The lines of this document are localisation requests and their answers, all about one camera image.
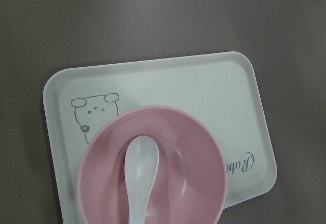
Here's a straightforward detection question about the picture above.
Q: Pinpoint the small pink bowl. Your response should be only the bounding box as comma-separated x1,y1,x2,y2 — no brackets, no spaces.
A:
76,105,227,223

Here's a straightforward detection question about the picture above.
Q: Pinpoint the white ceramic spoon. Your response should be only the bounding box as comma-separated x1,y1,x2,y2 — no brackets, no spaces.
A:
124,135,159,223

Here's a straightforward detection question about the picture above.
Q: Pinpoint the cream rabbit tray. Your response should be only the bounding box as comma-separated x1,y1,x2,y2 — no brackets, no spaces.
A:
43,51,277,223

